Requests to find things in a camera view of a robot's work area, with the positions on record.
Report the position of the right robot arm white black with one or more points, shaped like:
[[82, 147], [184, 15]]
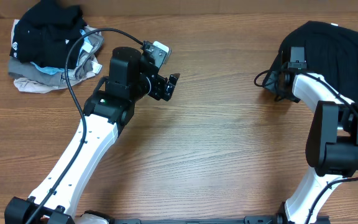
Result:
[[331, 148]]

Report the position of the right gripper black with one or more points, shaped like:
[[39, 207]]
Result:
[[269, 85]]

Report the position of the dark green t-shirt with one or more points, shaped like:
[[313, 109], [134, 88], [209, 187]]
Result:
[[330, 51]]

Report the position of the black garment on pile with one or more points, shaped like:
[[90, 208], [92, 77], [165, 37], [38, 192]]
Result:
[[46, 13]]

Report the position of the light blue garment in pile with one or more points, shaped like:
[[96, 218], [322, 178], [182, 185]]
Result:
[[50, 68]]

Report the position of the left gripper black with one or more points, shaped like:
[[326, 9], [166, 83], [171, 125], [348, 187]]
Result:
[[158, 91]]

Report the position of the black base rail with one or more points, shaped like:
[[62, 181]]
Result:
[[197, 221]]

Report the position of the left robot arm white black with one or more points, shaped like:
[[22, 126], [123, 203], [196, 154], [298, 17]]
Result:
[[132, 75]]

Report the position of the beige garment in pile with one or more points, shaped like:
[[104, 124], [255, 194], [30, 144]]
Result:
[[33, 85]]

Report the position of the grey garment in pile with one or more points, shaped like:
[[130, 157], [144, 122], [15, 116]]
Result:
[[73, 71]]

